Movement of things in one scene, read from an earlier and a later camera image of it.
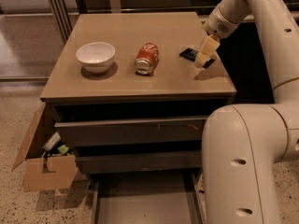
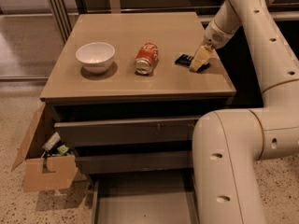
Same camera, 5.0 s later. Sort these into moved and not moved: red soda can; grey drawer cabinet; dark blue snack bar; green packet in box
Moved: dark blue snack bar
Not moved: green packet in box; red soda can; grey drawer cabinet
